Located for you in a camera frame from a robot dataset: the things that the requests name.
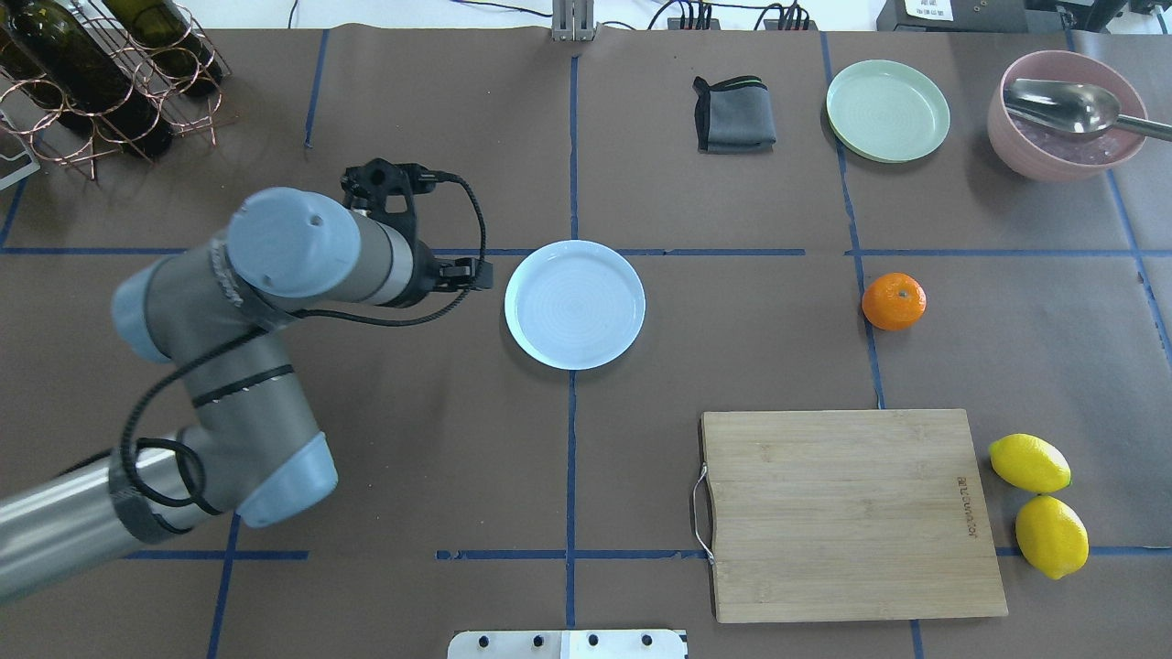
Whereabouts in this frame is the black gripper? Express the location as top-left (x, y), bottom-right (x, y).
top-left (407, 242), bottom-right (495, 308)

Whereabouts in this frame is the light blue plate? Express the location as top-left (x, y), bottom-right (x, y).
top-left (504, 242), bottom-right (647, 371)

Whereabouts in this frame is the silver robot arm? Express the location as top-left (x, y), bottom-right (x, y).
top-left (4, 186), bottom-right (493, 604)

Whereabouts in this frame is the light green plate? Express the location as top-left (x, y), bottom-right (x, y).
top-left (825, 59), bottom-right (950, 164)

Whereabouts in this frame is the folded dark grey cloth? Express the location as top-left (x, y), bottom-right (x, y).
top-left (691, 76), bottom-right (777, 155)

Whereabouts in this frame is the black orange power strip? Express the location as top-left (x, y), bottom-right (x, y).
top-left (647, 1), bottom-right (818, 32)

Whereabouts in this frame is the middle dark wine bottle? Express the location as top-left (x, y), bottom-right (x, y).
top-left (104, 1), bottom-right (223, 98)

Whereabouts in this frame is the dark wine bottle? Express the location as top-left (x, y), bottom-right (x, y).
top-left (104, 1), bottom-right (223, 98)
top-left (1, 22), bottom-right (46, 81)
top-left (4, 1), bottom-right (173, 159)

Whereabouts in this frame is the orange fruit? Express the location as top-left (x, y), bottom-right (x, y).
top-left (861, 272), bottom-right (927, 332)

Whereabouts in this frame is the bamboo cutting board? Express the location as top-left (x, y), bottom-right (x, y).
top-left (700, 409), bottom-right (1008, 624)

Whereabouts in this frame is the front dark wine bottle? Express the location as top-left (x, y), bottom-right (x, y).
top-left (4, 1), bottom-right (173, 159)

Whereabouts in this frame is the black desktop box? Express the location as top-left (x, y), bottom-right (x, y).
top-left (875, 1), bottom-right (1028, 33)

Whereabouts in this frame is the rear dark wine bottle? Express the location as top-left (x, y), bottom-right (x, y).
top-left (1, 22), bottom-right (46, 81)

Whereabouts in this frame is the left yellow lemon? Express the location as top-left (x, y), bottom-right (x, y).
top-left (989, 433), bottom-right (1072, 495)

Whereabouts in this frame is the yellow lemon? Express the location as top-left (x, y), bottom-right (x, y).
top-left (1014, 495), bottom-right (1090, 580)
top-left (989, 433), bottom-right (1072, 495)

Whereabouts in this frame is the pink bowl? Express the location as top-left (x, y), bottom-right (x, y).
top-left (984, 50), bottom-right (1149, 182)

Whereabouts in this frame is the metal scoop spoon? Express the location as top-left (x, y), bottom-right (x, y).
top-left (1002, 79), bottom-right (1171, 142)

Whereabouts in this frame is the right yellow lemon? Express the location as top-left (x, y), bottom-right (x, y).
top-left (1014, 495), bottom-right (1090, 580)

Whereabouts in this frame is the aluminium frame post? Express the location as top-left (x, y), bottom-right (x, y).
top-left (551, 0), bottom-right (598, 42)

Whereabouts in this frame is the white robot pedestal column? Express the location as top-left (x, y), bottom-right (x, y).
top-left (447, 629), bottom-right (689, 658)

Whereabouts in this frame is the copper wire bottle rack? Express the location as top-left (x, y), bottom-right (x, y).
top-left (4, 1), bottom-right (239, 179)

